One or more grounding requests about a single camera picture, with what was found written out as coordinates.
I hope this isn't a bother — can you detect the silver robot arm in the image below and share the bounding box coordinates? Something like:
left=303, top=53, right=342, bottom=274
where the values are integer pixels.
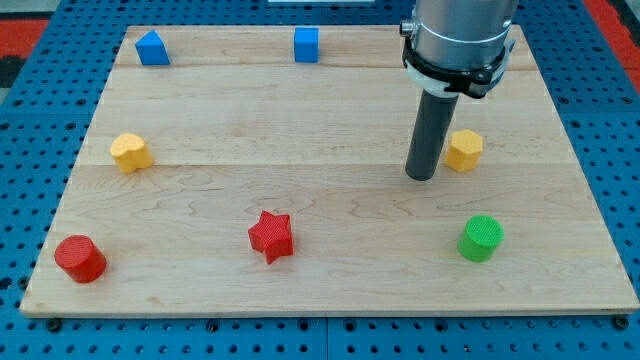
left=400, top=0, right=518, bottom=71

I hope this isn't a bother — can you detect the red star block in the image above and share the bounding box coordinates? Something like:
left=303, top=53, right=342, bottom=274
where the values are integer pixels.
left=248, top=211, right=295, bottom=264

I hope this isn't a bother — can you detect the wooden board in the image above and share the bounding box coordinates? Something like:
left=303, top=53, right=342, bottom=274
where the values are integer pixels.
left=20, top=26, right=639, bottom=319

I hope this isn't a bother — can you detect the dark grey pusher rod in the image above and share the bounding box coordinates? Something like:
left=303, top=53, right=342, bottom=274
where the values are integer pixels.
left=405, top=90, right=458, bottom=181

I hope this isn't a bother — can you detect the blue cube block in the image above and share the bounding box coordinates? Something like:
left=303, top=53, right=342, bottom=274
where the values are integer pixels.
left=294, top=27, right=319, bottom=63

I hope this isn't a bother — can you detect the yellow hexagon block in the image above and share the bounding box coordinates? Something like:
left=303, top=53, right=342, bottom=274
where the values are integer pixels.
left=445, top=129, right=484, bottom=172

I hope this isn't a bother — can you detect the green cylinder block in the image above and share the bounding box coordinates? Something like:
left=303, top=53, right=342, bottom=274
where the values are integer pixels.
left=457, top=214, right=504, bottom=263

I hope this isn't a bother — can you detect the yellow heart block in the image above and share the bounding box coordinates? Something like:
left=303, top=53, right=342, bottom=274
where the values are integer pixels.
left=109, top=133, right=154, bottom=174

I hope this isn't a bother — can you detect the blue triangular block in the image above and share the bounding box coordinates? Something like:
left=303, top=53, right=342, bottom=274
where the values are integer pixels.
left=135, top=30, right=170, bottom=66

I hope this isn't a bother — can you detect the red cylinder block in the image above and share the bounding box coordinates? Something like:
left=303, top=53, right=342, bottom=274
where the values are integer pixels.
left=54, top=235, right=107, bottom=283

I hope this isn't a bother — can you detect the black clamp ring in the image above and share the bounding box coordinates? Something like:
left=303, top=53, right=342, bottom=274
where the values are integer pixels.
left=401, top=37, right=516, bottom=100

